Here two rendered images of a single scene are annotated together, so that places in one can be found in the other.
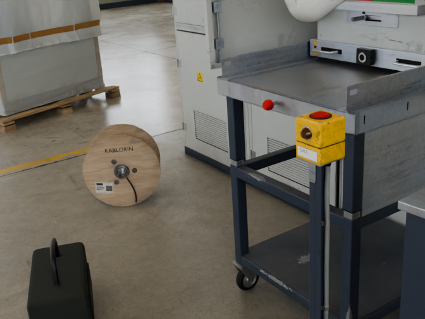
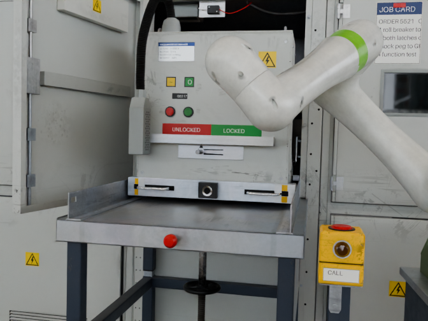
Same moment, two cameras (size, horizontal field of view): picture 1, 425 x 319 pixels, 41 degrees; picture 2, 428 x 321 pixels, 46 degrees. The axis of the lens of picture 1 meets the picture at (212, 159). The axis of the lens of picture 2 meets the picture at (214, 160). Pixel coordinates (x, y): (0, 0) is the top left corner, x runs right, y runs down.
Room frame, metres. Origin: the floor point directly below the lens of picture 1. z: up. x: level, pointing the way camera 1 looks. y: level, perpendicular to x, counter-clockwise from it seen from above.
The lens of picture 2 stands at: (0.72, 0.60, 1.07)
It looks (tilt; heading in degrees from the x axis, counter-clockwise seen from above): 3 degrees down; 314
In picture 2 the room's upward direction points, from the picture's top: 2 degrees clockwise
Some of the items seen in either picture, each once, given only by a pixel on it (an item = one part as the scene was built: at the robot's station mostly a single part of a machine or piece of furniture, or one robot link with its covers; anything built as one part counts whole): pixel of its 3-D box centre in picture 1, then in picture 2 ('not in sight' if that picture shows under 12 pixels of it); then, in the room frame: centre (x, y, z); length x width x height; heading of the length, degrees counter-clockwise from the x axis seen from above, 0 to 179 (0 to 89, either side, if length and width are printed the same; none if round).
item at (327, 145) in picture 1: (320, 137); (340, 254); (1.20, -0.25, 0.85); 0.08 x 0.08 x 0.10; 33
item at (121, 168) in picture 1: (123, 164); not in sight; (2.80, 0.48, 0.20); 0.40 x 0.22 x 0.40; 94
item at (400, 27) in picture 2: not in sight; (398, 32); (1.48, -1.07, 1.43); 0.15 x 0.01 x 0.21; 33
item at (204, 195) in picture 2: (364, 56); (207, 190); (1.82, -0.52, 0.90); 0.06 x 0.03 x 0.05; 33
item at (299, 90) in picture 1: (355, 81); (204, 216); (1.80, -0.49, 0.82); 0.68 x 0.62 x 0.06; 123
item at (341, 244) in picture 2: (305, 133); (342, 249); (1.17, -0.21, 0.87); 0.03 x 0.01 x 0.03; 33
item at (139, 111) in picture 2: not in sight; (140, 126); (1.97, -0.36, 1.09); 0.08 x 0.05 x 0.17; 123
